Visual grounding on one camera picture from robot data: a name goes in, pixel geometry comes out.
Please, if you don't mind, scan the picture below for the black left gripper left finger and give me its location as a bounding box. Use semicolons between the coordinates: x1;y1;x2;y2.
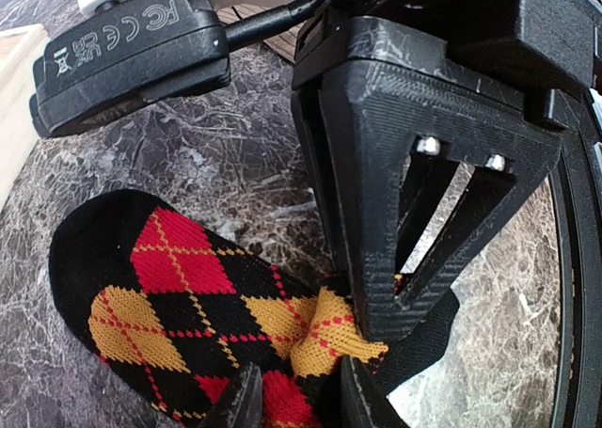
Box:
198;362;263;428

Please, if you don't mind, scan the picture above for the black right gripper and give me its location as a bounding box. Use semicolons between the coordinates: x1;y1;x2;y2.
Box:
293;0;601;130

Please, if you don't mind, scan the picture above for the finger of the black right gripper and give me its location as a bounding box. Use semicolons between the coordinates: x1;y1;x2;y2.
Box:
293;19;561;341

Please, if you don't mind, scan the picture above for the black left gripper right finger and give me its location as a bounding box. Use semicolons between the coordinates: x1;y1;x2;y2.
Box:
341;356;407;428

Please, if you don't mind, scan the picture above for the black argyle sock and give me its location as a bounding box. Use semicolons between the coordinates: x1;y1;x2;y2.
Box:
49;189;462;428

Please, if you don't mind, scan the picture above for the tan plain sock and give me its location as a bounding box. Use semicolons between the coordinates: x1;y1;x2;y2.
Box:
216;4;314;64

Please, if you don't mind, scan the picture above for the wooden compartment tray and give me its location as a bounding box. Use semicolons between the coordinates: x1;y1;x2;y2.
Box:
0;24;50;203

